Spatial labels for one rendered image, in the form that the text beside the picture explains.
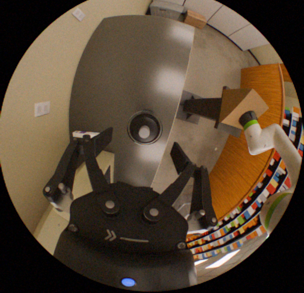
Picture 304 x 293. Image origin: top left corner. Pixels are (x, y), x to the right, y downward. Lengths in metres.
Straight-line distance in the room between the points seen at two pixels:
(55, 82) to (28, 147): 0.39
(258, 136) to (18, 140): 1.20
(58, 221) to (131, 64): 0.73
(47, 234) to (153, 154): 0.66
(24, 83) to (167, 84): 0.74
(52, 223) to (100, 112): 0.57
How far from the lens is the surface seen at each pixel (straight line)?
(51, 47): 0.68
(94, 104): 0.59
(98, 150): 0.15
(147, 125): 0.26
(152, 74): 0.52
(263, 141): 0.63
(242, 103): 0.59
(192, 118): 1.60
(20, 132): 0.61
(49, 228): 0.40
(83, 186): 0.42
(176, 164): 0.16
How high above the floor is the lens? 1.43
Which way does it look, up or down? 69 degrees down
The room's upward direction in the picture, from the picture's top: 177 degrees clockwise
